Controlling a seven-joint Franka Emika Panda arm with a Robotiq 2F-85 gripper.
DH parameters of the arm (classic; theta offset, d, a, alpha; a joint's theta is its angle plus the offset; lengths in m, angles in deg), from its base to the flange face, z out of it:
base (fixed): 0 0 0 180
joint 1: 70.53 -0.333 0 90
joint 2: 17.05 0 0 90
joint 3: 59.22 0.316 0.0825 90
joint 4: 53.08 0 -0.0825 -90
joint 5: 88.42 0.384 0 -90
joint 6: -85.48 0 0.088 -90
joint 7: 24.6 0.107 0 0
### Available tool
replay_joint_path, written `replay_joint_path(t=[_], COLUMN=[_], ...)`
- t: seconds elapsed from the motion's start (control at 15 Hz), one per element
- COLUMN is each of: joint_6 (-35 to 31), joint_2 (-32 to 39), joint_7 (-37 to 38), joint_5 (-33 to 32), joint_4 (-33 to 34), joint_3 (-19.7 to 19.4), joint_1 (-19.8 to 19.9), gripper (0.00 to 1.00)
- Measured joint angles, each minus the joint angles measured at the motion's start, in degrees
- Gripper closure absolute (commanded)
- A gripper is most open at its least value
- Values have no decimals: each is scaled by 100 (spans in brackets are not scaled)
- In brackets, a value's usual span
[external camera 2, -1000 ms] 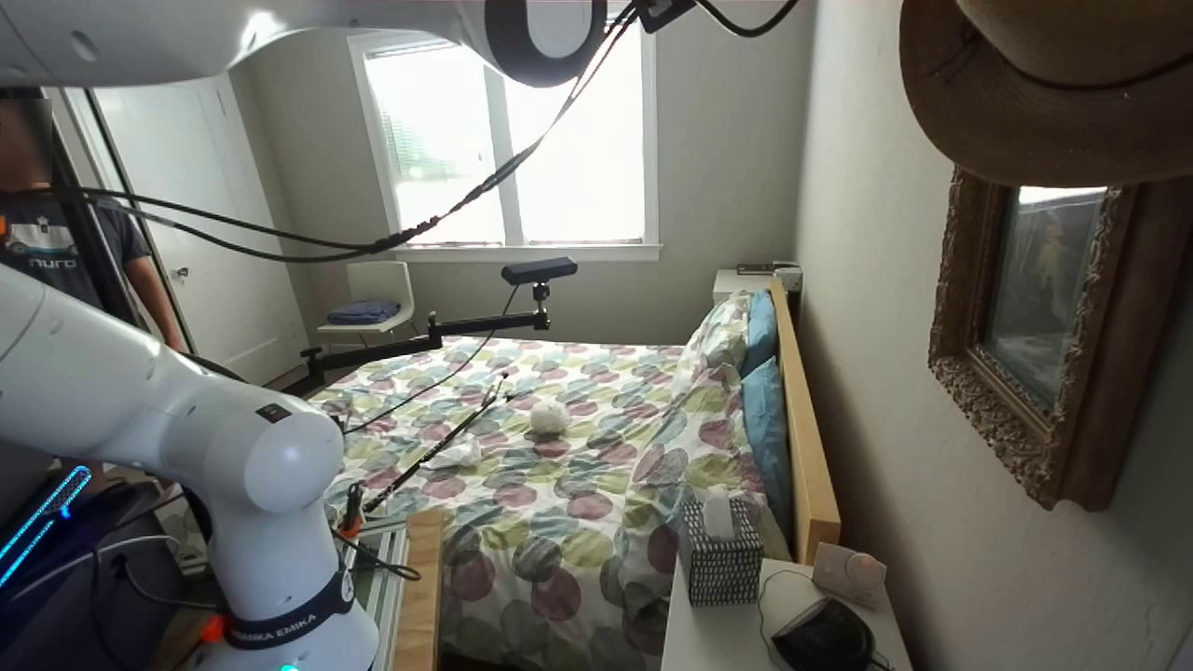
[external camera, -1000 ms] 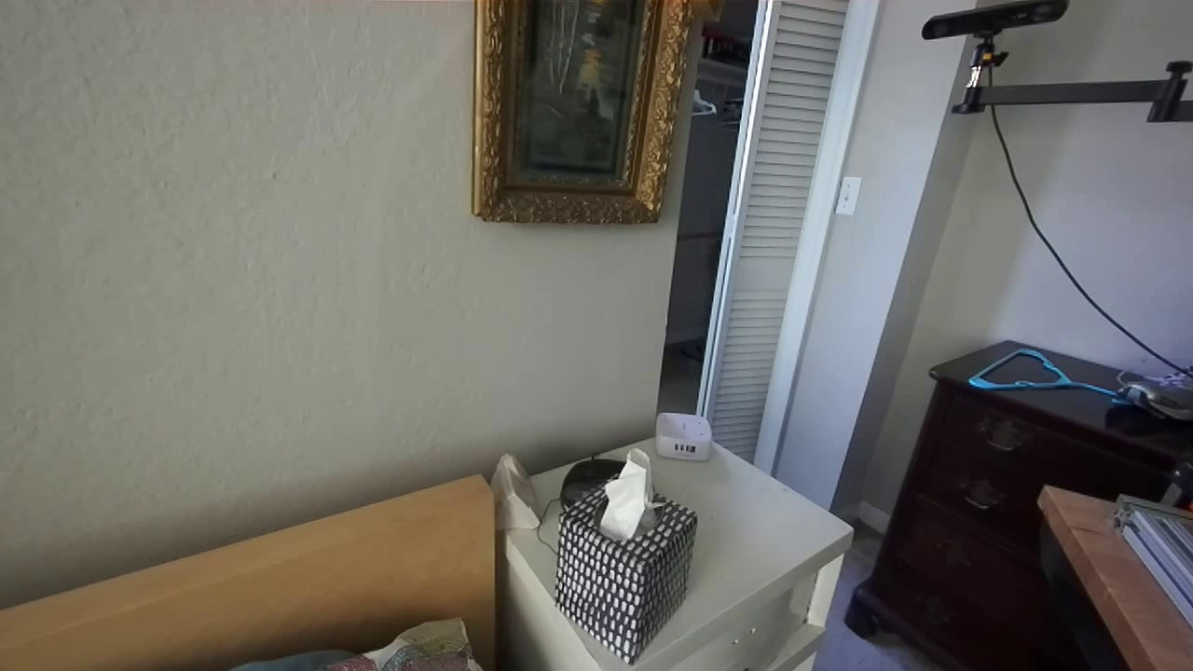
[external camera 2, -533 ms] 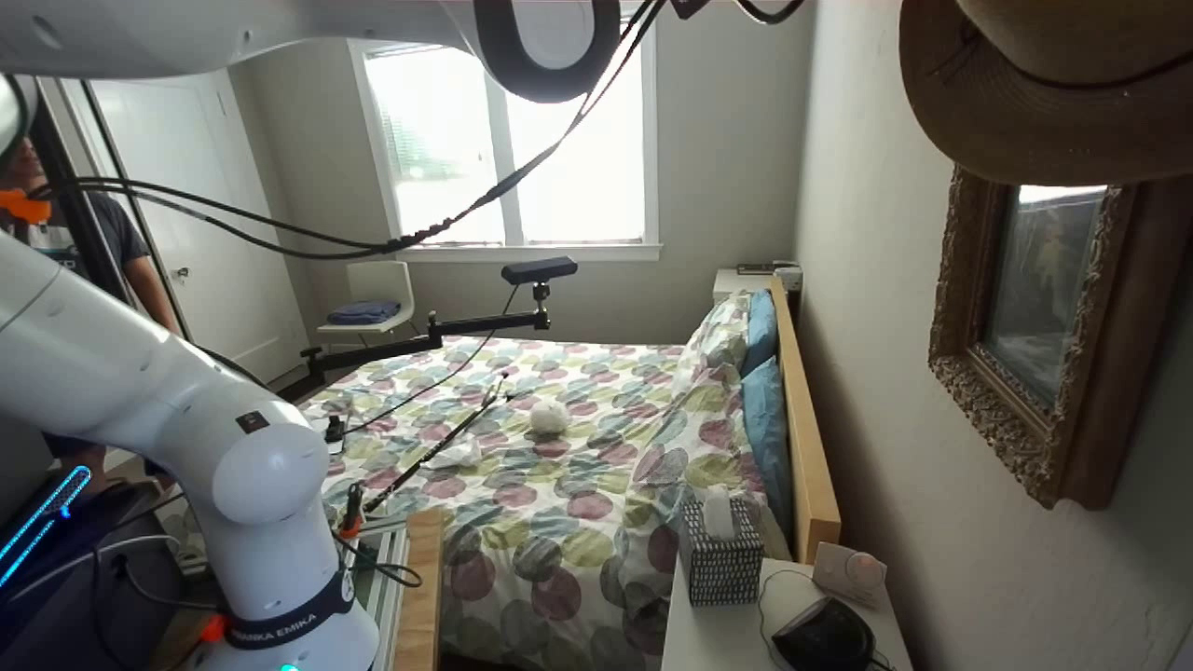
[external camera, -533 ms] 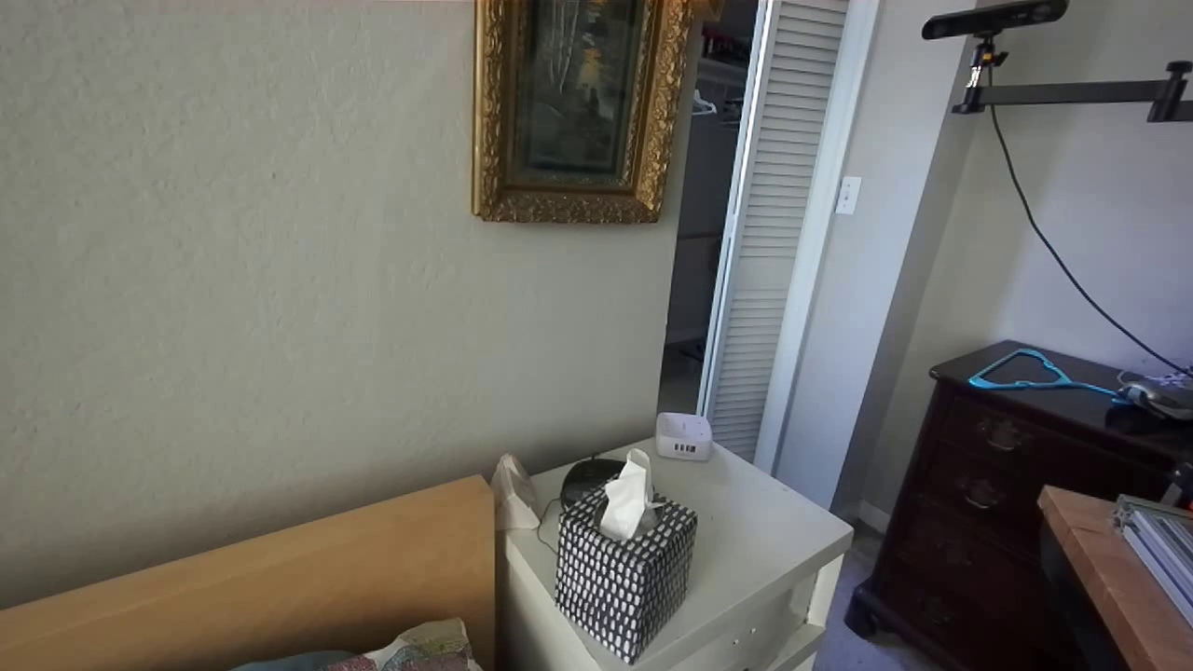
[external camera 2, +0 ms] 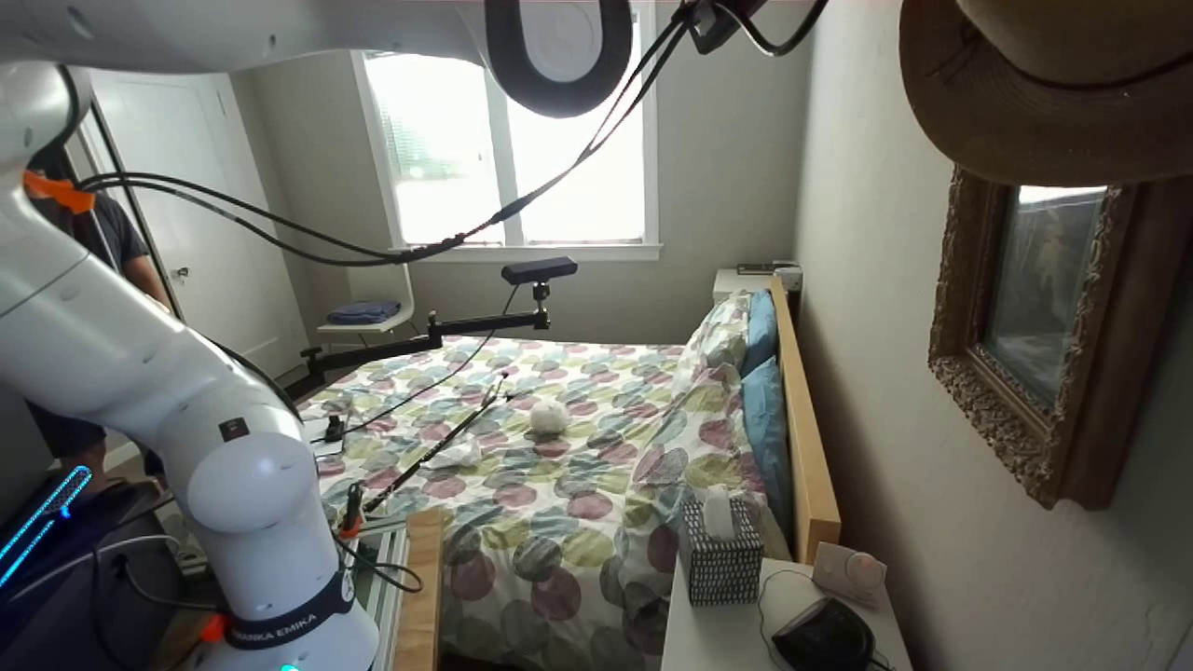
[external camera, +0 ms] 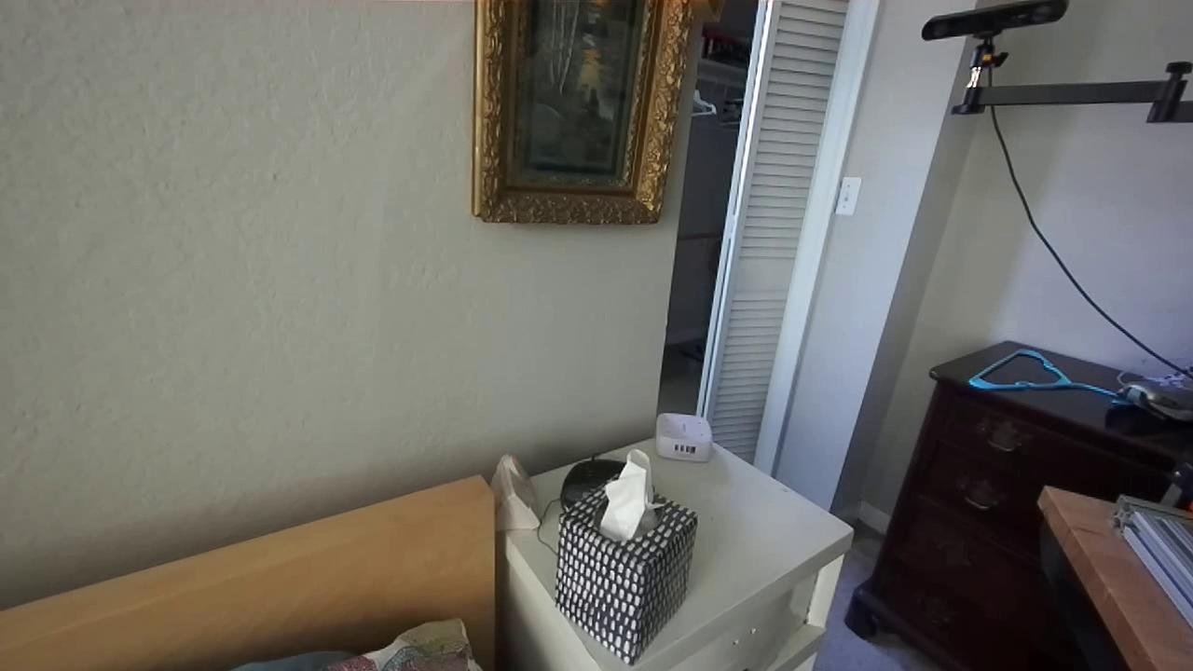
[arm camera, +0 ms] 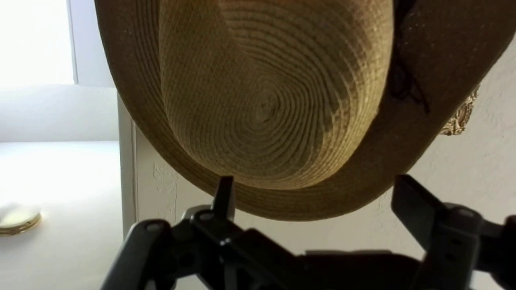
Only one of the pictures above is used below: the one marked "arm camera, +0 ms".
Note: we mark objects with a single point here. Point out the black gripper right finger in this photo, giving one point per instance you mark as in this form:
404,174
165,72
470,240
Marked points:
452,242

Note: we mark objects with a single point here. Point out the woven straw hat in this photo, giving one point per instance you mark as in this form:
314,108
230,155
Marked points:
268,97

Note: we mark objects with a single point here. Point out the round cream ceiling fixture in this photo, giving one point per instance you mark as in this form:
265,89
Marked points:
18,219

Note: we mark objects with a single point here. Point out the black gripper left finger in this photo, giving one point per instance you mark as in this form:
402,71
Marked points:
162,251

